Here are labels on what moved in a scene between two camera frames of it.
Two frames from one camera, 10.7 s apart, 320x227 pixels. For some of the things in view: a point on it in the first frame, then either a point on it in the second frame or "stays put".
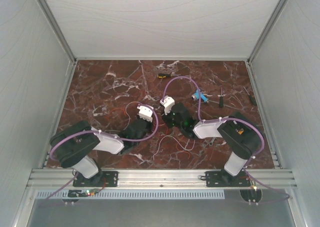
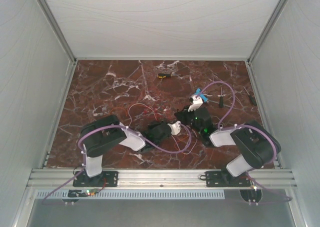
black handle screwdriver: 221,99 stays put
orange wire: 155,126 → 154,114
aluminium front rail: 57,178 stays put
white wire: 166,136 → 156,118
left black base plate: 101,179 stays put
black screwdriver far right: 251,97 stays put
